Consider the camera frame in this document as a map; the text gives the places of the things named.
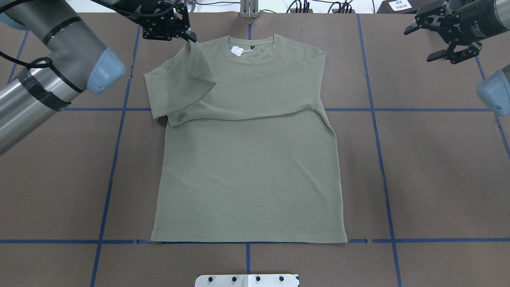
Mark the white paper garment tag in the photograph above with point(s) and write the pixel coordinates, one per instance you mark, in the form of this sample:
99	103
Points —
239	51

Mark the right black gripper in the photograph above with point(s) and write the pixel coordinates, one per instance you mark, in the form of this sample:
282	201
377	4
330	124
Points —
472	26

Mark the metal mounting plate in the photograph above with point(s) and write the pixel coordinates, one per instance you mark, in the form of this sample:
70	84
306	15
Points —
248	280

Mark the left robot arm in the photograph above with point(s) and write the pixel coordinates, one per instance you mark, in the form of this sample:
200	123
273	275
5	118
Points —
78	61

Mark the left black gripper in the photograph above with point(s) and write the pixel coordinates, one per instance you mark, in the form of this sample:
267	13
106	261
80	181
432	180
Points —
148	6

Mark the olive green t-shirt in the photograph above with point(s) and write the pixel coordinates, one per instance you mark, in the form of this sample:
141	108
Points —
249	153

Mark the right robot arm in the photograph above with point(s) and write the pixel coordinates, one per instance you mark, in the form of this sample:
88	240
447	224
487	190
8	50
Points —
470	29

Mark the aluminium frame post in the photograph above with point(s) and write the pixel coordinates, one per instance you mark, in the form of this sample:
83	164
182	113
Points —
249	9

